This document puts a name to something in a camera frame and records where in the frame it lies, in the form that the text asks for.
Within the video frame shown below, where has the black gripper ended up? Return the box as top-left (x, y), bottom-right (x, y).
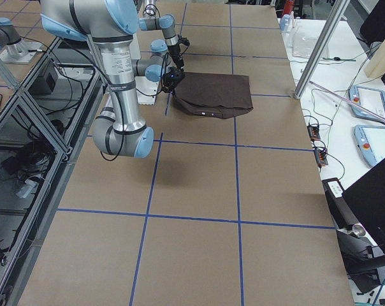
top-left (162, 71), bottom-right (185, 93)
top-left (168, 45), bottom-right (185, 73)

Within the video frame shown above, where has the dark brown t-shirt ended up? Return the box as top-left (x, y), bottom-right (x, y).
top-left (174, 72), bottom-right (253, 119)

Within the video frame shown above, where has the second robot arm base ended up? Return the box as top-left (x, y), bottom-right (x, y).
top-left (0, 17), bottom-right (35, 64)

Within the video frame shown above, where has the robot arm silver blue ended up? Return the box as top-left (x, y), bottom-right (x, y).
top-left (139, 1), bottom-right (190, 71)
top-left (41, 1), bottom-right (189, 158)

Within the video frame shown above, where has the clear plastic bag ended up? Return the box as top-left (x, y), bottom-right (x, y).
top-left (292, 28), bottom-right (318, 59)

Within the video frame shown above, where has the orange circuit board far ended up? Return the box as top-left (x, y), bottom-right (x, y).
top-left (307, 125), bottom-right (321, 141)

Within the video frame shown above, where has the orange circuit board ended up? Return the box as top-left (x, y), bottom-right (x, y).
top-left (307, 125), bottom-right (321, 141)
top-left (314, 147), bottom-right (328, 168)

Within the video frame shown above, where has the orange circuit board near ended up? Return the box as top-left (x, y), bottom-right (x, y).
top-left (314, 147), bottom-right (328, 168)

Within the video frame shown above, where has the far teach pendant tablet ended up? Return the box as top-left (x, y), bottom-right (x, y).
top-left (349, 85), bottom-right (385, 118)

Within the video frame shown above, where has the teach pendant tablet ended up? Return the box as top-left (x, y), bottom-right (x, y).
top-left (349, 85), bottom-right (385, 118)
top-left (353, 125), bottom-right (385, 167)

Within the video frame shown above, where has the wooden beam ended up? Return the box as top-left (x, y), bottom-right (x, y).
top-left (364, 40), bottom-right (385, 78)

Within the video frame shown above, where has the near teach pendant tablet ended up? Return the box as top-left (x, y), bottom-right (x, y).
top-left (353, 125), bottom-right (385, 167)

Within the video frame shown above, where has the black box with white label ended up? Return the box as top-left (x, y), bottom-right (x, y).
top-left (322, 178), bottom-right (359, 231)

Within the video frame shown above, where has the reacher grabber stick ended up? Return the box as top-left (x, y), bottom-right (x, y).
top-left (309, 81), bottom-right (385, 125)

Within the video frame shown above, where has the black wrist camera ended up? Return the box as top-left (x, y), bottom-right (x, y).
top-left (178, 36), bottom-right (190, 47)

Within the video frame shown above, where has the aluminium frame rack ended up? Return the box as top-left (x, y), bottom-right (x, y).
top-left (0, 38), bottom-right (103, 305)

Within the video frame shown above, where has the black cable bundle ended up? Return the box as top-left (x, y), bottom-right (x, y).
top-left (0, 140), bottom-right (56, 198)

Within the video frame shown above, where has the aluminium frame post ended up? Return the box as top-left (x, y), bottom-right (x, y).
top-left (294, 0), bottom-right (350, 99)

